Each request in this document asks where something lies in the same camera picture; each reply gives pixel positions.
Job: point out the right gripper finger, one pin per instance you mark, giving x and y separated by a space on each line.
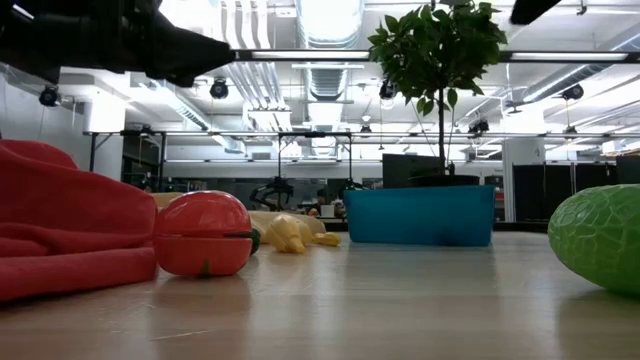
532 9

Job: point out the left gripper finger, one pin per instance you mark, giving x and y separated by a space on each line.
190 52

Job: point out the red toy tomato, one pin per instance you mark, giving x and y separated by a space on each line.
202 235

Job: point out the silver ventilation duct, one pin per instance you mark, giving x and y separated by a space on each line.
330 75

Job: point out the black background monitor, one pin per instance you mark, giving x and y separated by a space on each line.
400 170

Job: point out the black background robot arm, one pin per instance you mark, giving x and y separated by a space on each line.
274 189

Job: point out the potted green plant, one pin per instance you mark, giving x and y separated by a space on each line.
435 50

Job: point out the black background workstation frame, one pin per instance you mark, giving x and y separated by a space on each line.
315 134
92 150

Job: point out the person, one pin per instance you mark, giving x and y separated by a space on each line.
320 196

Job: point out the red cloth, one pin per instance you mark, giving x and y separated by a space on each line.
70 230

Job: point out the blue plastic tupperware tub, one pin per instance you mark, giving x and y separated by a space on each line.
420 217

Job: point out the black partition panels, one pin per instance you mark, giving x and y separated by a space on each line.
550 190

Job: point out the orange cloth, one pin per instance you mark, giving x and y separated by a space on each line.
167 200

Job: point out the green toy cucumber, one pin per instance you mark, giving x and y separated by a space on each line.
600 235

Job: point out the black ceiling spotlight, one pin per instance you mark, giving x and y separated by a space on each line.
386 90
49 95
219 89
572 91

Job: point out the white cup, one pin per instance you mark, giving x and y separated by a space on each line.
327 210

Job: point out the yellow toy banana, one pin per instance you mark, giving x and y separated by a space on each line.
287 232

